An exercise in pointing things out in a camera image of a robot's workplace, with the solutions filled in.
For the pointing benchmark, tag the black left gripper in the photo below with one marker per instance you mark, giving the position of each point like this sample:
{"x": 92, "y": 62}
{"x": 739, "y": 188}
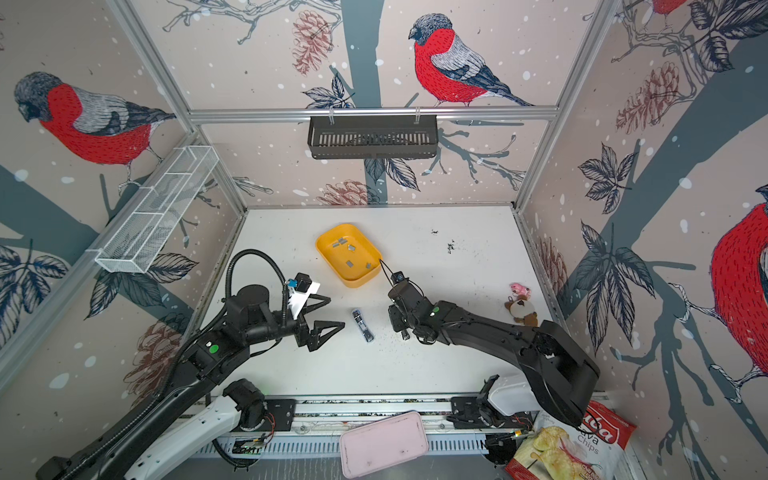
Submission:
{"x": 303, "y": 330}

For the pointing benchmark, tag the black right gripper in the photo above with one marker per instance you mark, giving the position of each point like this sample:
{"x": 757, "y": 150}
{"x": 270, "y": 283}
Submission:
{"x": 394, "y": 309}

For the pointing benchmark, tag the light blue stapler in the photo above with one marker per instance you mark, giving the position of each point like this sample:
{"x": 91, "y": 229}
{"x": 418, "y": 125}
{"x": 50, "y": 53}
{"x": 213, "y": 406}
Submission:
{"x": 360, "y": 322}

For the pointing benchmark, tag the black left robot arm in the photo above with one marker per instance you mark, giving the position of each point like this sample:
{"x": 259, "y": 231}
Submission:
{"x": 202, "y": 364}

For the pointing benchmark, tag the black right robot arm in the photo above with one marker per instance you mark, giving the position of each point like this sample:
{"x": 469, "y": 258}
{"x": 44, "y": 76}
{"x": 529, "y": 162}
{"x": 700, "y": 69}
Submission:
{"x": 560, "y": 373}

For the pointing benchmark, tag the yellow plastic tray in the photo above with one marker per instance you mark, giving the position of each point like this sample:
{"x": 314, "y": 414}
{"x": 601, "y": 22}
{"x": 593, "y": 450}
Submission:
{"x": 366, "y": 259}

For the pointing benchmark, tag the pink plastic lid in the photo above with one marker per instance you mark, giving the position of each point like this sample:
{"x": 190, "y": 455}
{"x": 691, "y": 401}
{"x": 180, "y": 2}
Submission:
{"x": 382, "y": 444}

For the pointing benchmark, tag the red cassava chips bag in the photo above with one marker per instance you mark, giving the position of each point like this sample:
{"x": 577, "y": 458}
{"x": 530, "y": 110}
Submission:
{"x": 590, "y": 451}

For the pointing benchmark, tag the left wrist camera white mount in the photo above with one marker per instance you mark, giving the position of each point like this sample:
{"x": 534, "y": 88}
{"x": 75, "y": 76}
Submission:
{"x": 299, "y": 290}

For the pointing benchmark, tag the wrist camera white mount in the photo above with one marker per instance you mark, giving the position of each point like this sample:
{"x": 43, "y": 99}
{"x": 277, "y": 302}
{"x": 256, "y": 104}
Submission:
{"x": 397, "y": 277}
{"x": 299, "y": 290}

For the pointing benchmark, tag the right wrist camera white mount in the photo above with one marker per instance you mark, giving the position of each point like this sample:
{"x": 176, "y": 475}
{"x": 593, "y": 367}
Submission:
{"x": 397, "y": 277}

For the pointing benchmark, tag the brown plush toy keychain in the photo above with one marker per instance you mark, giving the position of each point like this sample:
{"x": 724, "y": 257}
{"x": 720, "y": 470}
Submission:
{"x": 520, "y": 307}

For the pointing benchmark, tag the black hanging wire basket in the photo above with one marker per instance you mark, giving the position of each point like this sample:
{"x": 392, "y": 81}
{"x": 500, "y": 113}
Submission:
{"x": 373, "y": 137}

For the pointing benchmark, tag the white mesh wall shelf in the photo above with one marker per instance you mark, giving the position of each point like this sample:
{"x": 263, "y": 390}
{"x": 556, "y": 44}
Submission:
{"x": 140, "y": 238}

